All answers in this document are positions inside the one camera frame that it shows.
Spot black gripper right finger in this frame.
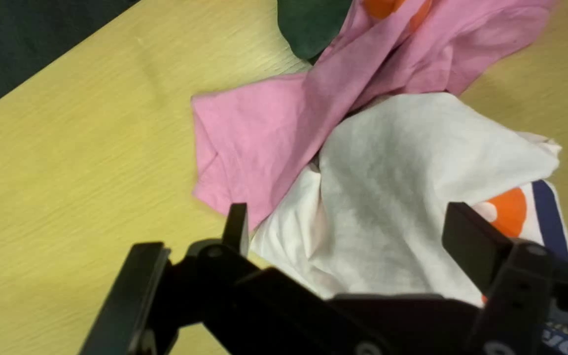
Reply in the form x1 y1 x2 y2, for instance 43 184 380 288
441 204 552 355

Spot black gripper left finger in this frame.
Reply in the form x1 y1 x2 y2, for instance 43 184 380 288
79 204 248 355

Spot white shirt with orange print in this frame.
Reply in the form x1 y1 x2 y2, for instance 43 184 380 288
252 93 568 304

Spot pink shirt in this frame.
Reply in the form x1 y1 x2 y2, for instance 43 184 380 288
191 0 558 225

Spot green stuffed toy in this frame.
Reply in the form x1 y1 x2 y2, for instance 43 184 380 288
276 0 353 64

